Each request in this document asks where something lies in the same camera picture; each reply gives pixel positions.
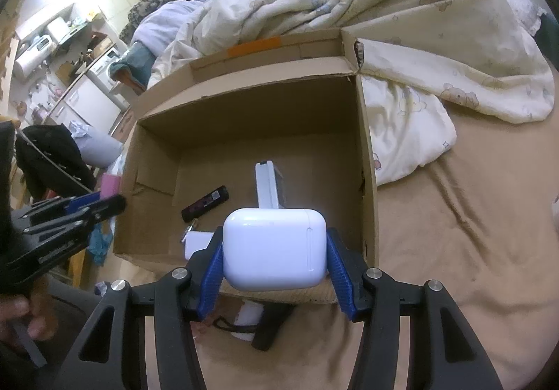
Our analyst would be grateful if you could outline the white box appliance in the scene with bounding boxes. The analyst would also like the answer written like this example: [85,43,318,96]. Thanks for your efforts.
[46,17,70,42]

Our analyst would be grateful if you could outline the brown cardboard box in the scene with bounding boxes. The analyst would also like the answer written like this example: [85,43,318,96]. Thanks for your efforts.
[112,28,379,304]

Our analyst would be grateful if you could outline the person's left hand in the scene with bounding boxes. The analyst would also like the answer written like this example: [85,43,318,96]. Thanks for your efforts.
[0,281,59,351]

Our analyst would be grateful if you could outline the teal cloth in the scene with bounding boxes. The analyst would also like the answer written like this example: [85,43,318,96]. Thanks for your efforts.
[111,41,153,89]

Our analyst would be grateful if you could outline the white cabinet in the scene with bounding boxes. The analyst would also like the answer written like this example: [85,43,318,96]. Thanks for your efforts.
[48,76,123,133]

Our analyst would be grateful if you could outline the black flashlight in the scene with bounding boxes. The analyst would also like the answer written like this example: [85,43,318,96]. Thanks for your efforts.
[212,303,298,351]

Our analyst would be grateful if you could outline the light blue plastic bag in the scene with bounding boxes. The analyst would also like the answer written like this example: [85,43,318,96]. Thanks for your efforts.
[89,226,115,266]

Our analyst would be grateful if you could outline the white cylindrical container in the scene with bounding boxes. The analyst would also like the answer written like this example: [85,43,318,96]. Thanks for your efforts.
[231,302,263,340]

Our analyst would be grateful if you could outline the white washing machine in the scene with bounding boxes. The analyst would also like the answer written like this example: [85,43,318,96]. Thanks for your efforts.
[85,47,128,95]

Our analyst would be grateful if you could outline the black jacket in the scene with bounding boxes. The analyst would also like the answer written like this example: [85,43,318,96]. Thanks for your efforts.
[15,124,97,199]

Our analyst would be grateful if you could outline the white kitchen appliance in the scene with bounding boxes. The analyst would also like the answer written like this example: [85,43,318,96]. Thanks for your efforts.
[12,50,44,80]

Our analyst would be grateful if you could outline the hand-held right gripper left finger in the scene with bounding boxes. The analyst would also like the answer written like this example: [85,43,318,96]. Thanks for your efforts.
[57,229,226,390]

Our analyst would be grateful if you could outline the cream printed quilt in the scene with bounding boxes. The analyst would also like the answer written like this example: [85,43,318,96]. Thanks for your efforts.
[148,0,555,187]

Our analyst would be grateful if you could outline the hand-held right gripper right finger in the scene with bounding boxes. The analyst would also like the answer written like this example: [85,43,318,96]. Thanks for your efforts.
[326,227,505,390]

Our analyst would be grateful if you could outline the black lighter stick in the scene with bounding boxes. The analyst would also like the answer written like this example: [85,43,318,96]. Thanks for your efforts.
[181,186,230,223]

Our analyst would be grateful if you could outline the lavender frilled pillow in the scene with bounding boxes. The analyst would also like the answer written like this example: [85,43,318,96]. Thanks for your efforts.
[502,0,544,35]

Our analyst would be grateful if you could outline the pink box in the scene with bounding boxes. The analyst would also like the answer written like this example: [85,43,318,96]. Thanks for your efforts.
[100,172,122,199]

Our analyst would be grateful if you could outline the white charger cube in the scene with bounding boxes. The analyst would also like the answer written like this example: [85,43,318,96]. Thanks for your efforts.
[179,229,216,262]

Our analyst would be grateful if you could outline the white remote control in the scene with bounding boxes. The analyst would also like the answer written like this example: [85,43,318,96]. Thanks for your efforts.
[254,160,287,212]

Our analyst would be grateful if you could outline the white earbuds case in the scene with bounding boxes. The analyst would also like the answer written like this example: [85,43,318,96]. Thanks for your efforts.
[222,207,329,291]

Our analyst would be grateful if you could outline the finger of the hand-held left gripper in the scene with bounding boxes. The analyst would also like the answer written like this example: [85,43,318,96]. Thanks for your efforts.
[20,192,104,221]
[24,193,128,243]

